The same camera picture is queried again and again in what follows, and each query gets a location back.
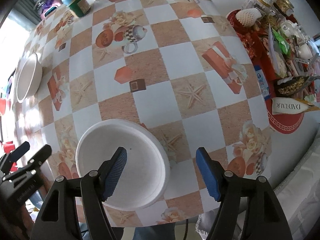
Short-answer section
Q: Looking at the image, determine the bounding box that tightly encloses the green snack packet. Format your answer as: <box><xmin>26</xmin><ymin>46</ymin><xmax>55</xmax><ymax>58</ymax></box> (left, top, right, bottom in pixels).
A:
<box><xmin>272</xmin><ymin>29</ymin><xmax>291</xmax><ymax>56</ymax></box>

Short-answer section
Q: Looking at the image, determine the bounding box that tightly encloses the white teapot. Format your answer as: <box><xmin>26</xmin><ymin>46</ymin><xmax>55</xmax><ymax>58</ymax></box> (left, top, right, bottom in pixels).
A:
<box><xmin>279</xmin><ymin>20</ymin><xmax>305</xmax><ymax>40</ymax></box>

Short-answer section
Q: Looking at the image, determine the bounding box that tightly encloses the white Dadtalk packet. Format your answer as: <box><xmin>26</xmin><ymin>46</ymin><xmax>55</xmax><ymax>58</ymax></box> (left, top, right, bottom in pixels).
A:
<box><xmin>272</xmin><ymin>98</ymin><xmax>319</xmax><ymax>115</ymax></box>

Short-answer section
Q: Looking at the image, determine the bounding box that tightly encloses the bag of nuts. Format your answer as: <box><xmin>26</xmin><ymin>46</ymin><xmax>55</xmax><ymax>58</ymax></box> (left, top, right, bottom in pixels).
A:
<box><xmin>274</xmin><ymin>76</ymin><xmax>319</xmax><ymax>96</ymax></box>

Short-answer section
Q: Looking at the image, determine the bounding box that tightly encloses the blue white tissue pack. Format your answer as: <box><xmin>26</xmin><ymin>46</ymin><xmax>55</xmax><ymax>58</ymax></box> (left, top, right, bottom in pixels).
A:
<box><xmin>254</xmin><ymin>65</ymin><xmax>271</xmax><ymax>101</ymax></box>

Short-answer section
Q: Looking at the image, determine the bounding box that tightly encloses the white foam fruit net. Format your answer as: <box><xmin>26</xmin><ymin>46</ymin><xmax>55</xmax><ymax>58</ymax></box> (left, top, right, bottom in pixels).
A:
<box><xmin>235</xmin><ymin>8</ymin><xmax>262</xmax><ymax>28</ymax></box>

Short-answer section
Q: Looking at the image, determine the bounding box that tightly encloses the white paper bowl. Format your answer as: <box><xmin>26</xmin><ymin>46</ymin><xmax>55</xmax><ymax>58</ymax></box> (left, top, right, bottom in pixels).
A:
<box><xmin>75</xmin><ymin>119</ymin><xmax>170</xmax><ymax>211</ymax></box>
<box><xmin>16</xmin><ymin>53</ymin><xmax>43</xmax><ymax>103</ymax></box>

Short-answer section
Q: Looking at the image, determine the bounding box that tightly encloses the green lidded jar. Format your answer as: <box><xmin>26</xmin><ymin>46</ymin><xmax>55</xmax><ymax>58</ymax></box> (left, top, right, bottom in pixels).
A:
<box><xmin>61</xmin><ymin>0</ymin><xmax>90</xmax><ymax>18</ymax></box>

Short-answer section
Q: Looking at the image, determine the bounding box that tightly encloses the red round tray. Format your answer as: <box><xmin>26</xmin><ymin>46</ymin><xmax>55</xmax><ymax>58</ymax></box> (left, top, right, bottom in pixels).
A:
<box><xmin>227</xmin><ymin>9</ymin><xmax>319</xmax><ymax>134</ymax></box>

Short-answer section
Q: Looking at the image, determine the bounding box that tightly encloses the blue jeans leg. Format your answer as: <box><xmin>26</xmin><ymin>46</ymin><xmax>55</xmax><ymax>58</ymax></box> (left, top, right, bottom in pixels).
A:
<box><xmin>133</xmin><ymin>223</ymin><xmax>176</xmax><ymax>240</ymax></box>

